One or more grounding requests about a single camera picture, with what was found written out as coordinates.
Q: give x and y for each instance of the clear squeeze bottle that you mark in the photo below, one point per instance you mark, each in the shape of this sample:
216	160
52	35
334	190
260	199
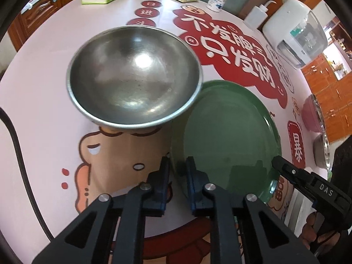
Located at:
257	15

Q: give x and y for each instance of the right hand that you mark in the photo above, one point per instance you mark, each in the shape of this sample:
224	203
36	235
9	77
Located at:
308	235

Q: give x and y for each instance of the pink steel bowl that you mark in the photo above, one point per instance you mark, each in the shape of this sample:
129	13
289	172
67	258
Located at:
312	115

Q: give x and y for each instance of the white storage box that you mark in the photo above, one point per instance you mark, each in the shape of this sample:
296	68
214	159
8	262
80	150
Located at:
295	33

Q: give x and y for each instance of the green plate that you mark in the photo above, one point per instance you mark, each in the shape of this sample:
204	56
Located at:
232	138

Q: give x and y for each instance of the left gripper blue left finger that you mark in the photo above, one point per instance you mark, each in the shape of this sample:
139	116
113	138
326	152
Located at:
157	200

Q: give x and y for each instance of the small steel bowl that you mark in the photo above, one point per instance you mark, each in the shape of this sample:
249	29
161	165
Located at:
133	77

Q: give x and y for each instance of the wooden cabinet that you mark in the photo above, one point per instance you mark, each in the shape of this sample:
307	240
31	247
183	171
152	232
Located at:
329	78

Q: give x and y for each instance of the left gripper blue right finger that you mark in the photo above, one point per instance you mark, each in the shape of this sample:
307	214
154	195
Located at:
200	205

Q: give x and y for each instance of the large steel bowl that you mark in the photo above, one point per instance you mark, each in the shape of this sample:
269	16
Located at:
322	151

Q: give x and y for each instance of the printed tablecloth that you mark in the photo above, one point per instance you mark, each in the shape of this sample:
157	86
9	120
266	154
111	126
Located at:
59	144

